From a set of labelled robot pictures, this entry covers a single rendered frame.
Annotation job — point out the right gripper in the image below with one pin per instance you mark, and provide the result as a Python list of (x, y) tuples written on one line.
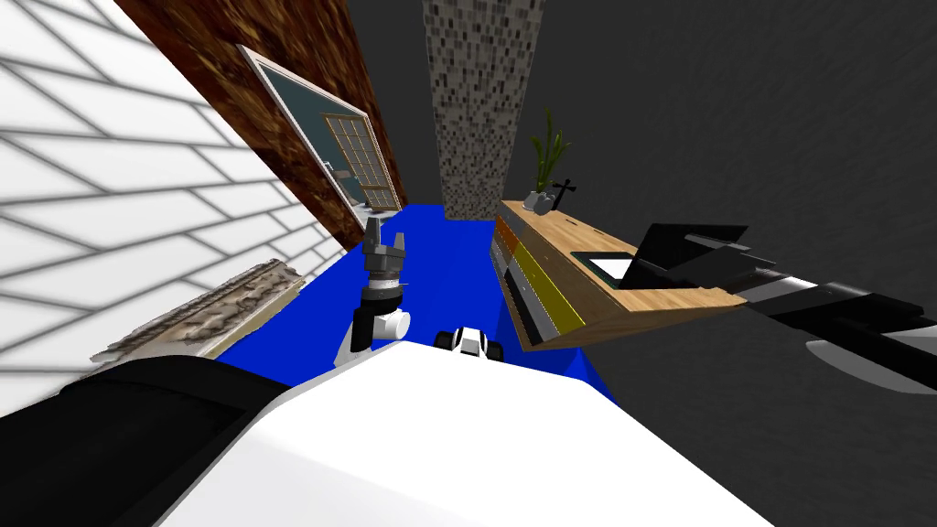
[(681, 256)]

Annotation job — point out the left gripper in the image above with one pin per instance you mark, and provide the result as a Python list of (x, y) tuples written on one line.
[(384, 260)]

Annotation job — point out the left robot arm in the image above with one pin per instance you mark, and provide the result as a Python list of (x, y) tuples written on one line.
[(110, 439)]

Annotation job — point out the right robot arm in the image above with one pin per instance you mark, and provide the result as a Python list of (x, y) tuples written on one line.
[(864, 322)]

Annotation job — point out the wooden sideboard with coloured drawers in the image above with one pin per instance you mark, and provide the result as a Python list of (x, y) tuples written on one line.
[(585, 285)]

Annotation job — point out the white framed window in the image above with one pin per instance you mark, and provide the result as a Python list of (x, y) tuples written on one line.
[(329, 139)]

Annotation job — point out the beige marbled bench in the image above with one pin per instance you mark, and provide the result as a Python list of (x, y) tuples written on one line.
[(212, 311)]

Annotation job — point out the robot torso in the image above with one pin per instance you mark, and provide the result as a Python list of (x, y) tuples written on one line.
[(454, 439)]

